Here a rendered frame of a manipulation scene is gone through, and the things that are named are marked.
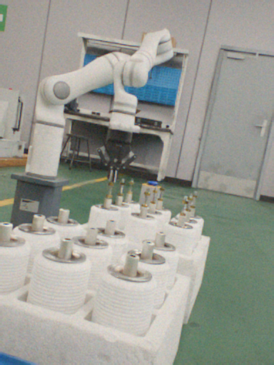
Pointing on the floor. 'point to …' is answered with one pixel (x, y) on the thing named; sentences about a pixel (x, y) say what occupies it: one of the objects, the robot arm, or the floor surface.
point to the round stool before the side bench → (77, 151)
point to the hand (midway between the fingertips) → (112, 175)
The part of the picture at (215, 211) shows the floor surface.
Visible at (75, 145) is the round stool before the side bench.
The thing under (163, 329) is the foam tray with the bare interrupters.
